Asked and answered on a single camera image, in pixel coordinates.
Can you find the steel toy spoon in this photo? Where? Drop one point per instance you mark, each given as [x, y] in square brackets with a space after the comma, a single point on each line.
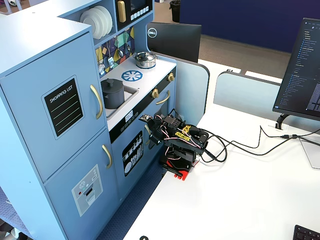
[128, 47]

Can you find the black shopping list chalkboard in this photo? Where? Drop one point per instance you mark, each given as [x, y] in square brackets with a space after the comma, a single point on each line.
[63, 107]

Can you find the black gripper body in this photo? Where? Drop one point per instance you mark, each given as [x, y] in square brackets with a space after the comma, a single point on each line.
[154, 135]

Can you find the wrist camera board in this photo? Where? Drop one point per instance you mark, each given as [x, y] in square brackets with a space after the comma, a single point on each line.
[145, 118]

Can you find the blue dishwasher door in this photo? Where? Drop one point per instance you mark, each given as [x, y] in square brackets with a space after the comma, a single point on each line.
[132, 155]

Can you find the gray toy pot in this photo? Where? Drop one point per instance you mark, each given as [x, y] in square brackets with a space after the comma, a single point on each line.
[113, 97]

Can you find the steel toy ladle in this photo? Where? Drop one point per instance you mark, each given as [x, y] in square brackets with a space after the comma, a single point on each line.
[121, 53]

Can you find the black toy microwave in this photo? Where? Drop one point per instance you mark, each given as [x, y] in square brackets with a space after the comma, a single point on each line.
[140, 10]

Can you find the black monitor with code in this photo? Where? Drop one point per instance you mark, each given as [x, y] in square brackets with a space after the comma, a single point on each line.
[300, 75]

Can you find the black Dell monitor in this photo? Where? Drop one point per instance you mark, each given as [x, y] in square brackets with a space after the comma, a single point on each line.
[175, 41]

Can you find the silver monitor base plate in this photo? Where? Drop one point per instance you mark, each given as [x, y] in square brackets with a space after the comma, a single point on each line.
[311, 152]

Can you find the black trash can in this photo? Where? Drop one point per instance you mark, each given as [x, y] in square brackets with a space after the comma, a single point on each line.
[175, 10]

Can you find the steel toy pot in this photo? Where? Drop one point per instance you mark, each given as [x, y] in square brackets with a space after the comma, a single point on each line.
[146, 63]

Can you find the red table clamp base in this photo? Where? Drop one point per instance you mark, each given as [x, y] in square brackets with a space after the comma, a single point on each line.
[181, 172]

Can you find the light blue desk divider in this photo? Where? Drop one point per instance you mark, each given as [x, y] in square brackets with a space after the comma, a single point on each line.
[191, 90]
[247, 95]

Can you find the gold stove knob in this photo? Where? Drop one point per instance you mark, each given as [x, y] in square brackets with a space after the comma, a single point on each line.
[155, 93]
[171, 77]

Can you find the black keyboard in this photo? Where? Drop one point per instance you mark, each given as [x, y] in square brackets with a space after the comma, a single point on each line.
[306, 233]

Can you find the blue toy kitchen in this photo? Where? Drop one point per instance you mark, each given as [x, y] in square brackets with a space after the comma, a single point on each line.
[30, 50]

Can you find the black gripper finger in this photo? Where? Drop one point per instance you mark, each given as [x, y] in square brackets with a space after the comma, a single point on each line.
[151, 126]
[154, 140]

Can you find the steel pot lid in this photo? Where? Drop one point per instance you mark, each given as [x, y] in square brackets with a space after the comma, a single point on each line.
[143, 56]

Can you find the white toy sink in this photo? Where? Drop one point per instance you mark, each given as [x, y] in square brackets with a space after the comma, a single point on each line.
[130, 95]

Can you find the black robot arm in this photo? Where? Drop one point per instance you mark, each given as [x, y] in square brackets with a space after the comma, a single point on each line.
[185, 147]

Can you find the steel toy spatula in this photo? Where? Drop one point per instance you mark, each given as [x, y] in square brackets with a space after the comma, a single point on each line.
[110, 61]

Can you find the gray pot lid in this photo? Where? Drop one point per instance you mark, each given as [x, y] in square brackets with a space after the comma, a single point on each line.
[111, 83]

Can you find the blue oven door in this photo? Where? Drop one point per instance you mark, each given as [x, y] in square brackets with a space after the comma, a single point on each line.
[162, 110]

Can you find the steel toy strainer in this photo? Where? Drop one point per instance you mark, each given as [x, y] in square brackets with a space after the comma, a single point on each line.
[101, 67]

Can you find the white toy plate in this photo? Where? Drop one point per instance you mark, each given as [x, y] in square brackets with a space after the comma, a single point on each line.
[104, 21]
[110, 18]
[90, 22]

